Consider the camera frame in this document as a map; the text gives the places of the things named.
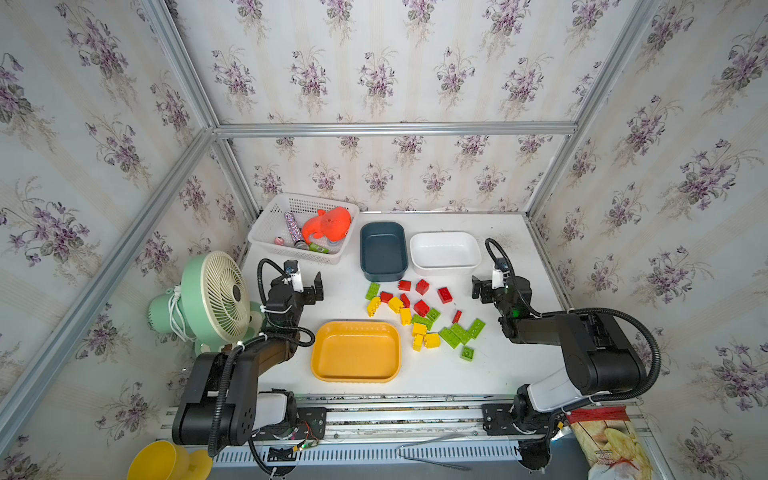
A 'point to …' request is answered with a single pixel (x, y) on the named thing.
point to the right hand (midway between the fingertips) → (499, 275)
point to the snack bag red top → (610, 444)
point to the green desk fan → (212, 307)
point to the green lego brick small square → (433, 314)
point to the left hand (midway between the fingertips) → (303, 274)
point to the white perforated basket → (268, 217)
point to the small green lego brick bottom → (467, 353)
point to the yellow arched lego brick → (373, 306)
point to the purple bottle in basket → (295, 231)
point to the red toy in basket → (334, 224)
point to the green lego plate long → (450, 337)
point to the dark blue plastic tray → (383, 251)
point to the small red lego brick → (457, 316)
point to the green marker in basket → (315, 248)
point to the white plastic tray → (445, 254)
